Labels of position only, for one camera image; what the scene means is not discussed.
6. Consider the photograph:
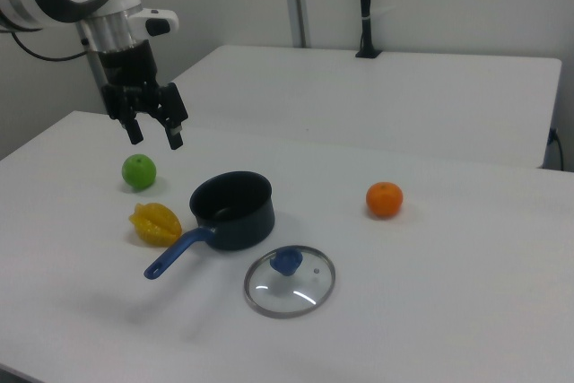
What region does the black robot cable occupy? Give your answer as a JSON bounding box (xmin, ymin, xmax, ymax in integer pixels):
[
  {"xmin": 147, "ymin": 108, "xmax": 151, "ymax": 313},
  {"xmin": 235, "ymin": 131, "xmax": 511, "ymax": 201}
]
[{"xmin": 0, "ymin": 25, "xmax": 89, "ymax": 62}]

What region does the black pole with flat base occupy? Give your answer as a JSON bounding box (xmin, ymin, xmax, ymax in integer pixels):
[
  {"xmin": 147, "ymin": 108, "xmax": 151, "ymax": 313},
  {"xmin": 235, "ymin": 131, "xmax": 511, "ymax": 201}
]
[{"xmin": 354, "ymin": 0, "xmax": 383, "ymax": 59}]

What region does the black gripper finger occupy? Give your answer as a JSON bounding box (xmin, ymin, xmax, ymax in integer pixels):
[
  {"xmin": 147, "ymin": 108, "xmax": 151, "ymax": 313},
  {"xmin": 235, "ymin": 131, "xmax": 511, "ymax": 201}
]
[
  {"xmin": 117, "ymin": 111, "xmax": 144, "ymax": 146},
  {"xmin": 155, "ymin": 83, "xmax": 189, "ymax": 151}
]

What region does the black plug with cable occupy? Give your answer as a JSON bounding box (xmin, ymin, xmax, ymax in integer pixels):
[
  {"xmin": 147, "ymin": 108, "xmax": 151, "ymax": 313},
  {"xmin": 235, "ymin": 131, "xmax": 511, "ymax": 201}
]
[{"xmin": 548, "ymin": 126, "xmax": 566, "ymax": 170}]

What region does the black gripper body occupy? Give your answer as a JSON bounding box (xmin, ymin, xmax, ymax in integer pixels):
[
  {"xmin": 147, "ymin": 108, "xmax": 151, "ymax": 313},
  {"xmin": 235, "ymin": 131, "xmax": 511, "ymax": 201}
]
[{"xmin": 98, "ymin": 40, "xmax": 177, "ymax": 121}]

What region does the green apple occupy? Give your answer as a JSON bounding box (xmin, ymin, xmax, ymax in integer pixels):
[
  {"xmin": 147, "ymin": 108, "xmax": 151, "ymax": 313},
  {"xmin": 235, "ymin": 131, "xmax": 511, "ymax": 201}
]
[{"xmin": 121, "ymin": 153, "xmax": 158, "ymax": 190}]

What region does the yellow starfruit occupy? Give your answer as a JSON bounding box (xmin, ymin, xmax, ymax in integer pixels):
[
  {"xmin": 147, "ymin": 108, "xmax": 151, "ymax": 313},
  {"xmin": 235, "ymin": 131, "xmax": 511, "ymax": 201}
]
[{"xmin": 128, "ymin": 202, "xmax": 183, "ymax": 248}]

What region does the glass lid with blue knob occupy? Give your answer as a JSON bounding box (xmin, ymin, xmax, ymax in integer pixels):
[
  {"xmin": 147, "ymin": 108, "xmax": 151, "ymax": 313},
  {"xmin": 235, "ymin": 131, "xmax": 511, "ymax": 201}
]
[{"xmin": 243, "ymin": 245, "xmax": 337, "ymax": 319}]

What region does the dark saucepan with blue handle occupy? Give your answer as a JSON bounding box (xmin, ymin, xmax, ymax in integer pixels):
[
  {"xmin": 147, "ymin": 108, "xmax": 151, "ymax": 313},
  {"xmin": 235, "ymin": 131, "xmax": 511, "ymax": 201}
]
[{"xmin": 143, "ymin": 170, "xmax": 275, "ymax": 280}]

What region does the orange mandarin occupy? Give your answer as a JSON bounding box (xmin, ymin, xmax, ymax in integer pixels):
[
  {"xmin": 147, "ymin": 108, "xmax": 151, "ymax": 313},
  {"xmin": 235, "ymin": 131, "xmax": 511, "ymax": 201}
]
[{"xmin": 365, "ymin": 181, "xmax": 404, "ymax": 219}]

